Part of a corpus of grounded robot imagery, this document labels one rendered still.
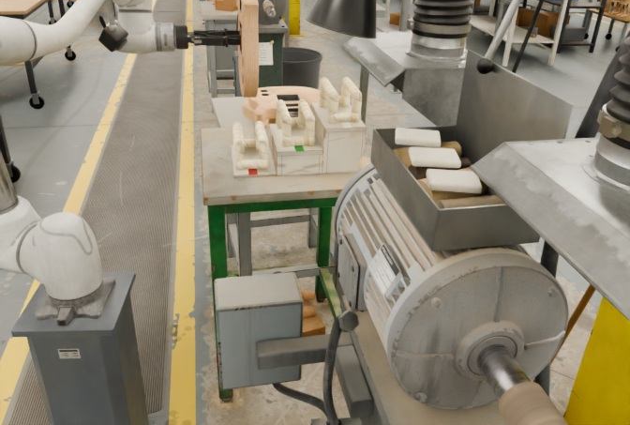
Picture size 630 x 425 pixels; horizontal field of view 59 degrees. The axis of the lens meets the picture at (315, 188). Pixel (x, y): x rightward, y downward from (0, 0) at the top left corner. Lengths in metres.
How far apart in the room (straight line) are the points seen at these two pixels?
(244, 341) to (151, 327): 1.69
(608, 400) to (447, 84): 1.39
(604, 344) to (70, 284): 1.65
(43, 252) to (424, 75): 1.13
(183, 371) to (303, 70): 2.56
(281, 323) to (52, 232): 0.80
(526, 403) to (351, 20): 0.66
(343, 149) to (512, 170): 1.35
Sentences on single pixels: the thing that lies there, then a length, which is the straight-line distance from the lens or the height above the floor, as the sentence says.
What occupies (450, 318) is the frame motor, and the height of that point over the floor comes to 1.31.
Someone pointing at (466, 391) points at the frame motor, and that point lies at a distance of 0.84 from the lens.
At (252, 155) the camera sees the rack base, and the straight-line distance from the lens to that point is 2.05.
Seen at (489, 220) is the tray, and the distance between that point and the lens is 0.73.
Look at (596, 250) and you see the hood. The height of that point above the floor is 1.53.
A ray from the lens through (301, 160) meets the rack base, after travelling 1.90.
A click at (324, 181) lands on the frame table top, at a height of 0.93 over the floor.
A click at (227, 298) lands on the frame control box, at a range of 1.04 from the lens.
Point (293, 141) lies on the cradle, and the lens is 1.90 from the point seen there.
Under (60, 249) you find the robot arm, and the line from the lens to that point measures 1.64.
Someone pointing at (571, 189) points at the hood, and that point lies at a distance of 0.56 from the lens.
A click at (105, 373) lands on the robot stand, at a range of 1.82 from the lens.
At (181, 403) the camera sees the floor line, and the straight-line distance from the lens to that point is 2.40.
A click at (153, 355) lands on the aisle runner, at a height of 0.00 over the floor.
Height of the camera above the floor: 1.76
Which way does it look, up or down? 27 degrees down
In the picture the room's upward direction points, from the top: 2 degrees clockwise
